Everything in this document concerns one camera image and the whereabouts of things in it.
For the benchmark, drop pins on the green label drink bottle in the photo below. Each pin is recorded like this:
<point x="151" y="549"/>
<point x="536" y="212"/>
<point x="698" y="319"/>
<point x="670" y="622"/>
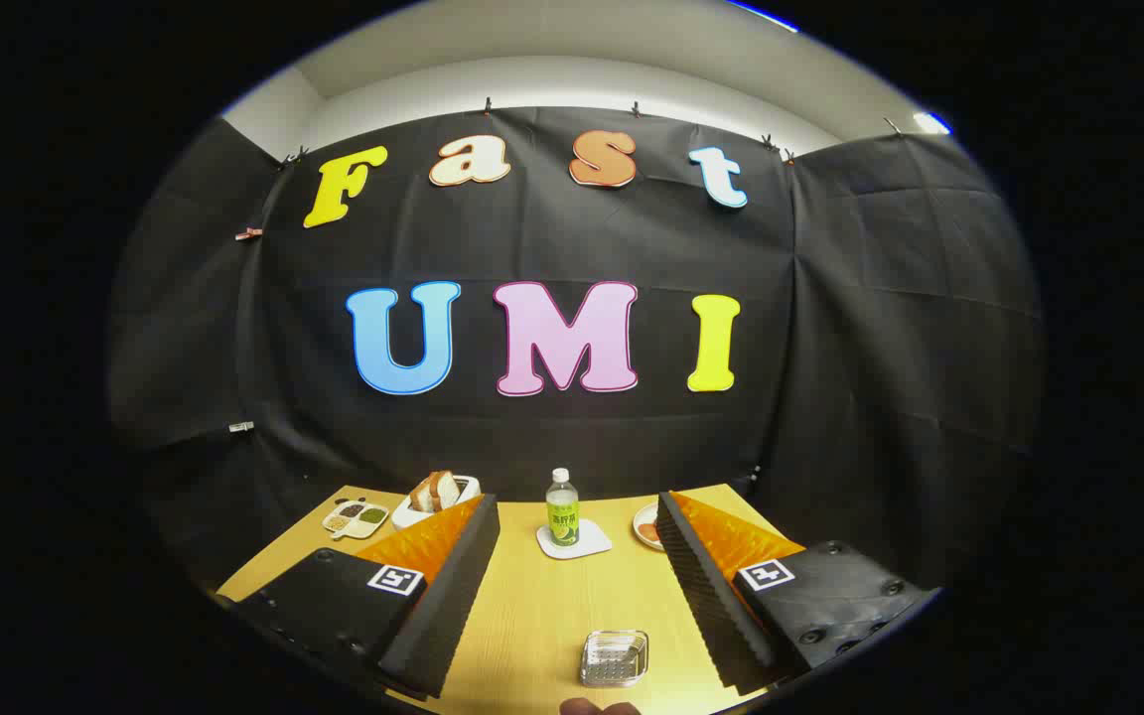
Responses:
<point x="562" y="511"/>

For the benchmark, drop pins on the white square coaster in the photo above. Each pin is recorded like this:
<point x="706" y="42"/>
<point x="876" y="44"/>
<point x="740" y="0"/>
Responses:
<point x="592" y="544"/>

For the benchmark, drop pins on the bread slice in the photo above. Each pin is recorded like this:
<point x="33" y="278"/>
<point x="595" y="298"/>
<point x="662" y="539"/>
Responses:
<point x="447" y="489"/>
<point x="422" y="496"/>

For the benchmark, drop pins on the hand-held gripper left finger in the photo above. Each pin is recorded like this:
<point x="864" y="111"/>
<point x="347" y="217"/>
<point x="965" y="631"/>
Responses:
<point x="438" y="606"/>

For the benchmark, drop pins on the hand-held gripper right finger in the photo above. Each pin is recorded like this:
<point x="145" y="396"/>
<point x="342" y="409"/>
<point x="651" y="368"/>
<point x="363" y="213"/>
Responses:
<point x="716" y="606"/>

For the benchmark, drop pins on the white divided condiment dish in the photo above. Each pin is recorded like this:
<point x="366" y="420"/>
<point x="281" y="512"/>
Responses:
<point x="356" y="518"/>

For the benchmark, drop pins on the white oval food plate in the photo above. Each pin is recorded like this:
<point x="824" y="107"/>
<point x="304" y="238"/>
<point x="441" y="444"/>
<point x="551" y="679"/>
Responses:
<point x="645" y="528"/>

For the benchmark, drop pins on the perforated metal tray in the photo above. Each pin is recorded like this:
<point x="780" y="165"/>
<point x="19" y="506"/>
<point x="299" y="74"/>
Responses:
<point x="614" y="659"/>

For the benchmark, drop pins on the white toaster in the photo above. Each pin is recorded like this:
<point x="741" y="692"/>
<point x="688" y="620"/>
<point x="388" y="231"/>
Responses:
<point x="463" y="489"/>

